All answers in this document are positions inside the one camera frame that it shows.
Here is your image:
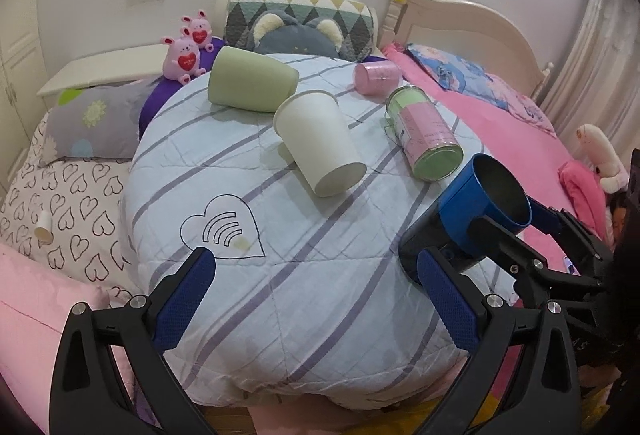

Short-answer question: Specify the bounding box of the grey bear pillow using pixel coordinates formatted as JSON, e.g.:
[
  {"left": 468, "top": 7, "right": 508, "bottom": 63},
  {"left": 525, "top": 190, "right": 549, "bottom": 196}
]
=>
[{"left": 250, "top": 11, "right": 346, "bottom": 60}]

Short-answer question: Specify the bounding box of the pink cloth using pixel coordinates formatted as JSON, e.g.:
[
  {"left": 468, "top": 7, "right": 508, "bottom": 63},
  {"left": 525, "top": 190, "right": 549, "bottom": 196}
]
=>
[{"left": 558, "top": 160, "right": 608, "bottom": 236}]

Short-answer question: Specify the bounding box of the pink pillow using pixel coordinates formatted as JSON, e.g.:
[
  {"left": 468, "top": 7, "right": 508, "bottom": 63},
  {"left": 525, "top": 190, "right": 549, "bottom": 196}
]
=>
[{"left": 0, "top": 242, "right": 126, "bottom": 391}]

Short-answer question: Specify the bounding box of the beige curtain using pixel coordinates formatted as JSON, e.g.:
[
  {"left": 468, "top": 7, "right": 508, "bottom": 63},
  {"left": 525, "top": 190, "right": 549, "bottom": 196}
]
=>
[{"left": 540, "top": 0, "right": 640, "bottom": 166}]

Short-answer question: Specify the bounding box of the pink twin rabbit plush toy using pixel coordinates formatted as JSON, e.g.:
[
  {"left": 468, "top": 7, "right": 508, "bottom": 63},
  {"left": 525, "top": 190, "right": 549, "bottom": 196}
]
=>
[{"left": 181, "top": 9, "right": 215, "bottom": 53}]

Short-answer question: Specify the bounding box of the blue cup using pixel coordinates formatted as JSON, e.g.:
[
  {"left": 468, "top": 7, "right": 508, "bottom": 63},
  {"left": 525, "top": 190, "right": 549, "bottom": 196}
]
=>
[{"left": 399, "top": 154, "right": 533, "bottom": 286}]

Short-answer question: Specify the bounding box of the green cup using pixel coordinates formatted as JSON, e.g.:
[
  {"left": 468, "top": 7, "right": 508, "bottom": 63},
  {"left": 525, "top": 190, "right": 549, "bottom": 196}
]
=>
[{"left": 207, "top": 46, "right": 300, "bottom": 112}]

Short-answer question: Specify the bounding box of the purple cloth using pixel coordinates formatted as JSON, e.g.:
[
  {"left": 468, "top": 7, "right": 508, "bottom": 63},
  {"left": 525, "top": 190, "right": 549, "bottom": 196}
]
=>
[{"left": 137, "top": 37, "right": 228, "bottom": 136}]

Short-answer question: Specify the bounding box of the small white cup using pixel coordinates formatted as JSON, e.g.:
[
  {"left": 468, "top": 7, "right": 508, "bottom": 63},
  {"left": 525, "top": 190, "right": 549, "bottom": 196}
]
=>
[{"left": 35, "top": 210, "right": 55, "bottom": 243}]

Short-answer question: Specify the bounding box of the heart print blanket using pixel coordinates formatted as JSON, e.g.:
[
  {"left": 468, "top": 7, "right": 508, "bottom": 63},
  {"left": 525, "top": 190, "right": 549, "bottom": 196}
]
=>
[{"left": 0, "top": 112, "right": 141, "bottom": 296}]

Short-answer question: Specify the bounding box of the white wardrobe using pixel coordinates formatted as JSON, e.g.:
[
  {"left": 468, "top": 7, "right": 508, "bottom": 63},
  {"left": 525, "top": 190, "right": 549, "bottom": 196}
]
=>
[{"left": 0, "top": 0, "right": 46, "bottom": 196}]

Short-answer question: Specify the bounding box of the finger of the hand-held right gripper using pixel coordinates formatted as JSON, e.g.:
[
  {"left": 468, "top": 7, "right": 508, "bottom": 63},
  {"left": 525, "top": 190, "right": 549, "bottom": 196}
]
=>
[
  {"left": 528, "top": 199, "right": 616, "bottom": 277},
  {"left": 466, "top": 215, "right": 603, "bottom": 304}
]

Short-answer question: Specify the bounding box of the cream bed headboard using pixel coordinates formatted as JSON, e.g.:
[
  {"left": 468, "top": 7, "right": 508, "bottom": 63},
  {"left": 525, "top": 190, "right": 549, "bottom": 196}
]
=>
[{"left": 377, "top": 0, "right": 556, "bottom": 110}]

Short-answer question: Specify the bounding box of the white folding board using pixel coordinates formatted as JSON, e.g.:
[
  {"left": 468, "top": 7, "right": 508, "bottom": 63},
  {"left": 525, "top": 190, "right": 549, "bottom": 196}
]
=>
[{"left": 36, "top": 44, "right": 173, "bottom": 98}]

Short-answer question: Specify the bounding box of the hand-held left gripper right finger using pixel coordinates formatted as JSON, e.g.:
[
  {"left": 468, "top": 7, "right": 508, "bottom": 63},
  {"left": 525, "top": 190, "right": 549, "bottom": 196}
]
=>
[{"left": 415, "top": 248, "right": 586, "bottom": 435}]

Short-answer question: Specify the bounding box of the pink bed sheet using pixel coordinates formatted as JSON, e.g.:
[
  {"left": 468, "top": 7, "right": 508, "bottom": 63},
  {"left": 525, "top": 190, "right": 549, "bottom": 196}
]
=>
[{"left": 360, "top": 46, "right": 618, "bottom": 276}]

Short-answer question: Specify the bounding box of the green and pink can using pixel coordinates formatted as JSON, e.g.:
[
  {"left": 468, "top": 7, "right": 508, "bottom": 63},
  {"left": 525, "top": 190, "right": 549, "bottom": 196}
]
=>
[{"left": 385, "top": 85, "right": 463, "bottom": 182}]

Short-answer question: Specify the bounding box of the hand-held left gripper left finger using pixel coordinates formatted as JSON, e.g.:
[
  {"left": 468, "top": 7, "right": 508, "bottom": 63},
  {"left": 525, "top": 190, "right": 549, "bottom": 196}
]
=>
[{"left": 48, "top": 246, "right": 217, "bottom": 435}]

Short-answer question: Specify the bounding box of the grey floral pillow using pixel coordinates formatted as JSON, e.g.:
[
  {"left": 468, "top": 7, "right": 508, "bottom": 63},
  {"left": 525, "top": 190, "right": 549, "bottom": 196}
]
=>
[{"left": 37, "top": 82, "right": 156, "bottom": 166}]

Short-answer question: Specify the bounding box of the diamond pattern cushion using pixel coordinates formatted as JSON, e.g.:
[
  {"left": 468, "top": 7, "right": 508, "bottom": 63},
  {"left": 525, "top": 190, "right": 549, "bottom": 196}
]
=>
[{"left": 216, "top": 0, "right": 378, "bottom": 62}]

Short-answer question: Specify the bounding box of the blue printed pillow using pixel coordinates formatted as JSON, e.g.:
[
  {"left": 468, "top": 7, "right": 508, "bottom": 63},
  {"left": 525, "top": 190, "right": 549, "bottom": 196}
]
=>
[{"left": 405, "top": 43, "right": 557, "bottom": 138}]

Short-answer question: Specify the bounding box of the striped light blue quilt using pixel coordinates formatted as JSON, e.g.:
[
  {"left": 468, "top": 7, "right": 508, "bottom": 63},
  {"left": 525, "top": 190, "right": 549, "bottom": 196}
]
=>
[{"left": 120, "top": 52, "right": 526, "bottom": 411}]

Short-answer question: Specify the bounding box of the white plush toy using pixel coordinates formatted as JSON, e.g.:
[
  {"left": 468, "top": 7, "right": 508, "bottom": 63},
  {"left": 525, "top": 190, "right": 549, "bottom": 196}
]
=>
[{"left": 576, "top": 124, "right": 628, "bottom": 194}]

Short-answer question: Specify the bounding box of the pink cup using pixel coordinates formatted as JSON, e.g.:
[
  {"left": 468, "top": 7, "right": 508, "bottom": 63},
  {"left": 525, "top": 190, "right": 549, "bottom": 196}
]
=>
[{"left": 353, "top": 61, "right": 401, "bottom": 96}]

